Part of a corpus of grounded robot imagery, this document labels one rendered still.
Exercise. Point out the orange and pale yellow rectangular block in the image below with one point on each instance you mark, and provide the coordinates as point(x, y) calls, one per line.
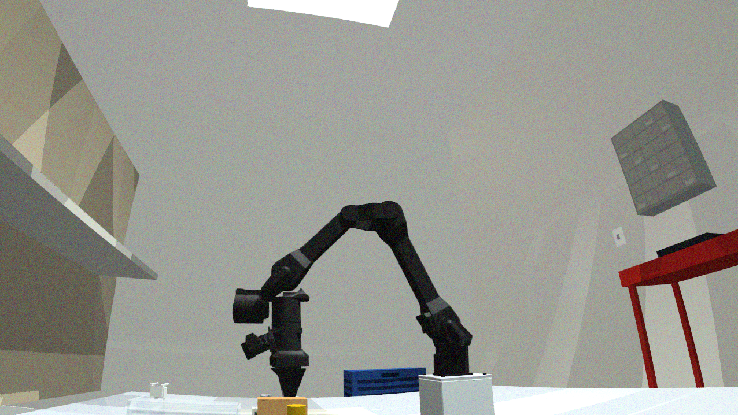
point(278, 405)

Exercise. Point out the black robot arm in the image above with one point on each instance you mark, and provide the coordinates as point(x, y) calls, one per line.
point(438, 320)

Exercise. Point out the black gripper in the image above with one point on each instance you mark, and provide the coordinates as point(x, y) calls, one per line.
point(288, 359)

